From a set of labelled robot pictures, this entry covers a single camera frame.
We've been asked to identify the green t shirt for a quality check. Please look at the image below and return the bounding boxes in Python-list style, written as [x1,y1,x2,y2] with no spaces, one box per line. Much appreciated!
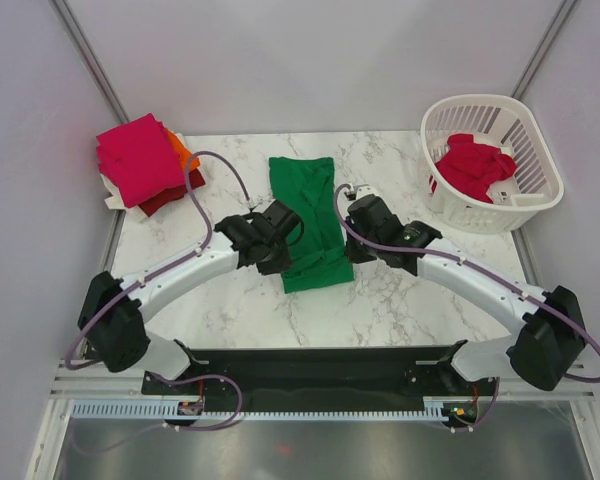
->
[269,157,354,294]

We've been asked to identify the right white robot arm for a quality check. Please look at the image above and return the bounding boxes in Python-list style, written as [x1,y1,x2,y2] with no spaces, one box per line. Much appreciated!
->
[346,189,585,394]

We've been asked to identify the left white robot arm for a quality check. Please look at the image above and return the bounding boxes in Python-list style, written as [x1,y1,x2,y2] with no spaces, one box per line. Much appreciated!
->
[78,200,304,393]

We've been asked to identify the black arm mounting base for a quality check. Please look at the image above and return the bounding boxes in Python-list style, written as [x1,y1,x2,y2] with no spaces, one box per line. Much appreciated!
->
[141,346,495,408]

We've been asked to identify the folded dark red t shirt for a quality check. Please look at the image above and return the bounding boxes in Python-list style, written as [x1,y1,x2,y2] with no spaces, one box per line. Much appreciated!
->
[139,169,206,217]

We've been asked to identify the red t shirt in basket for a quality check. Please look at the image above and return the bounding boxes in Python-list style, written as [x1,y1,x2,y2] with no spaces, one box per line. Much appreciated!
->
[436,133,517,204]

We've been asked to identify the folded orange t shirt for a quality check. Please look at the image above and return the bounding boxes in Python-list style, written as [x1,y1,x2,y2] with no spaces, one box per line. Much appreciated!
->
[163,127,200,172]

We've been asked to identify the folded pink t shirt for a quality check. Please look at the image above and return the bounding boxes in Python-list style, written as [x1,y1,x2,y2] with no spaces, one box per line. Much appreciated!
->
[96,114,184,208]

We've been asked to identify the white plastic laundry basket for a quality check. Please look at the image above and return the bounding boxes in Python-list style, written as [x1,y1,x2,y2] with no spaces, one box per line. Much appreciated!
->
[417,94,564,234]

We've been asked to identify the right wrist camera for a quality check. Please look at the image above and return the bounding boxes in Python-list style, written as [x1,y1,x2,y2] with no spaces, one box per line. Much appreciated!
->
[345,184,378,202]

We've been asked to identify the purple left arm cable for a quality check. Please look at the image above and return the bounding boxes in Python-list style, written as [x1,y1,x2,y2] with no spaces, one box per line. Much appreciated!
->
[63,151,261,457]

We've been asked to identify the white slotted cable duct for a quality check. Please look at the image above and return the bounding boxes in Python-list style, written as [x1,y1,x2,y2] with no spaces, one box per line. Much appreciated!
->
[71,398,468,422]

